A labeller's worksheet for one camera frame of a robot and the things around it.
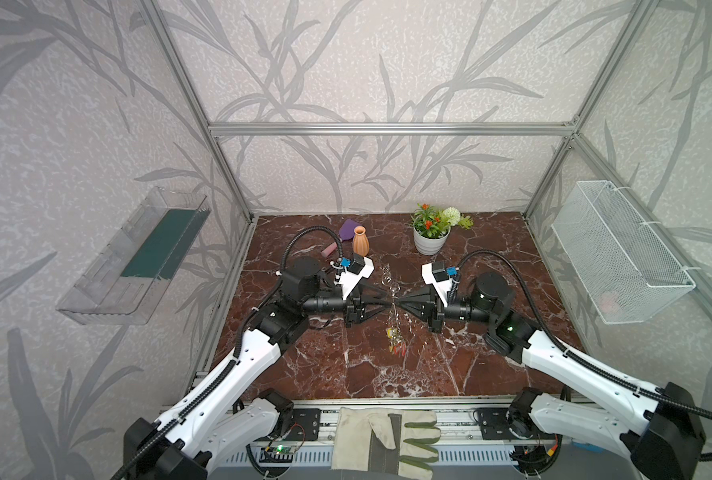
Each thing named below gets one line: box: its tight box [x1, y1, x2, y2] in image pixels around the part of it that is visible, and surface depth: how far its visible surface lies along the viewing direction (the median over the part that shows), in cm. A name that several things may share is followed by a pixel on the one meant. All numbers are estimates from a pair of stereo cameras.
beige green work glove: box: [330, 407, 441, 480], surface depth 72 cm
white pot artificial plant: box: [410, 203, 474, 256], surface depth 101 cm
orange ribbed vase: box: [352, 225, 370, 257], surface depth 104 cm
